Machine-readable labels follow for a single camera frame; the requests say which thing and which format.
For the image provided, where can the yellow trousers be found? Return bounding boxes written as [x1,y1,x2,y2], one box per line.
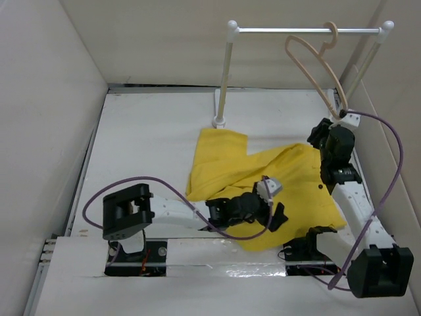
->
[186,128,348,253]

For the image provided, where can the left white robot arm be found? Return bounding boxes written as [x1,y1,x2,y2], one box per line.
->
[103,180,288,261]

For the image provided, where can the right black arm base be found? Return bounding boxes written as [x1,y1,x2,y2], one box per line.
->
[278,226,339,277]

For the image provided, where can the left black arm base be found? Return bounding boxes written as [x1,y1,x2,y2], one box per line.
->
[104,239,168,277]

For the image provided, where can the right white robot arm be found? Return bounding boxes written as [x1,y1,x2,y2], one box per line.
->
[304,115,414,298]

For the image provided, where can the wooden clothes hanger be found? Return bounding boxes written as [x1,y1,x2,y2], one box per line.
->
[284,21,349,120]

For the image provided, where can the white clothes rack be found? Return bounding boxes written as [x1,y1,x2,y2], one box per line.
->
[212,20,395,129]

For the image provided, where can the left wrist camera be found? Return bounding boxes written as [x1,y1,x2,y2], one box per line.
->
[256,177,283,202]

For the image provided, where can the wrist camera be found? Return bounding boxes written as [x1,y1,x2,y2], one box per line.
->
[330,110,360,132]
[256,177,283,202]

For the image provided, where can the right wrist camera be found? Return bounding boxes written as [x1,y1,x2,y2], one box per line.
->
[330,110,360,132]

